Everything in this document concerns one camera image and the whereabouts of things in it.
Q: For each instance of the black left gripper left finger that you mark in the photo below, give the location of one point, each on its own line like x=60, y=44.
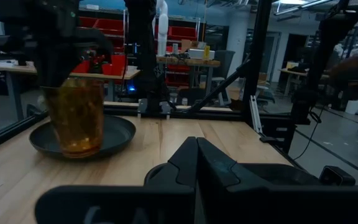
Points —
x=186, y=161

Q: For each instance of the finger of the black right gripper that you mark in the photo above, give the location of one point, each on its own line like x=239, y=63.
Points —
x=53, y=73

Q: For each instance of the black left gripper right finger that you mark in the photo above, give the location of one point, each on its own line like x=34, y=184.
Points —
x=211, y=165

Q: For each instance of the amber translucent plastic cup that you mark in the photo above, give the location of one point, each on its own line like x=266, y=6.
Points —
x=76, y=121

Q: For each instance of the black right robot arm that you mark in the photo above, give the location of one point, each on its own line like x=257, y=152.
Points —
x=146, y=56

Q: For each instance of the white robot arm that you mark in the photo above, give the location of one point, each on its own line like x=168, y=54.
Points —
x=163, y=28

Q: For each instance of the dark grey round plate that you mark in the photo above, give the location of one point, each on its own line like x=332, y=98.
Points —
x=117, y=133

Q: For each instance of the wooden table with grey legs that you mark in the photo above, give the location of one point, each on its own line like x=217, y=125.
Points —
x=20, y=70

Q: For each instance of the dark machine on table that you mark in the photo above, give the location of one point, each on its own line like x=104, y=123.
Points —
x=2, y=49

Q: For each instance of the red bins on table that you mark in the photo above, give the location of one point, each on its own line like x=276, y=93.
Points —
x=113, y=65

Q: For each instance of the black round bowl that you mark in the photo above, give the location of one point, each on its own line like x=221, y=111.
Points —
x=278, y=174

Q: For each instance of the grey office chair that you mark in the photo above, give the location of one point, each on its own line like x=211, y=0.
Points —
x=224, y=68

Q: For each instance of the wooden workbench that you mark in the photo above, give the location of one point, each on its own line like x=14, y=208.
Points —
x=191, y=62

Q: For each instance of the white box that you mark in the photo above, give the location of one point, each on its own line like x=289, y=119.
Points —
x=197, y=53

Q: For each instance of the yellow bottle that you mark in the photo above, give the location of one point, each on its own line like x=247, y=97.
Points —
x=206, y=53

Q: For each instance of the wooden desk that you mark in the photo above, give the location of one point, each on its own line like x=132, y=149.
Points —
x=291, y=74

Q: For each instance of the shelf with red bins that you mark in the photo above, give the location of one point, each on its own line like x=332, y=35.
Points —
x=179, y=32

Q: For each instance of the person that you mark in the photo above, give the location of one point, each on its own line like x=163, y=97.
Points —
x=357, y=62

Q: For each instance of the ceiling light strip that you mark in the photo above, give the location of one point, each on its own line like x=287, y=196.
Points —
x=303, y=5

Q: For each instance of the aluminium bracket strip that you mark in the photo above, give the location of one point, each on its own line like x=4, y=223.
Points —
x=255, y=115

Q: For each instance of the black diagonal frame brace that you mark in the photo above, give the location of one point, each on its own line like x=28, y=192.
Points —
x=216, y=90

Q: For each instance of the black vertical frame post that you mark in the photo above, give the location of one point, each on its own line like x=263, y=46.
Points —
x=256, y=59

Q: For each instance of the small black camera box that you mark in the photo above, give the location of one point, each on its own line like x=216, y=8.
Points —
x=336, y=176

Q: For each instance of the black leaning frame strut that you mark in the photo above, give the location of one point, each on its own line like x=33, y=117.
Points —
x=322, y=62

